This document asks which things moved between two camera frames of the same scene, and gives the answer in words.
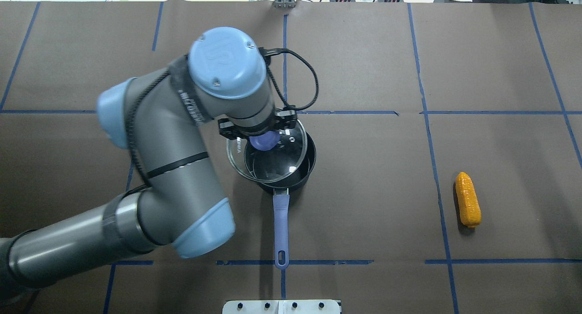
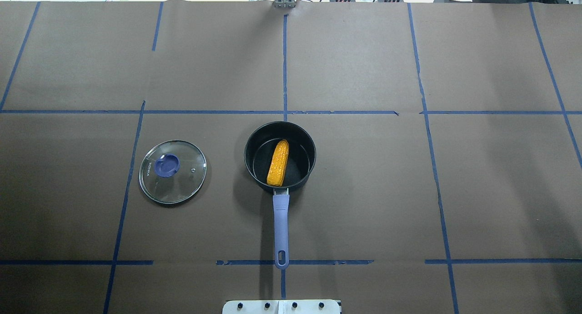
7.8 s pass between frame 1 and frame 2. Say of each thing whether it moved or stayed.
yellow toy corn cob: moved
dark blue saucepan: stayed
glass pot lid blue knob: moved
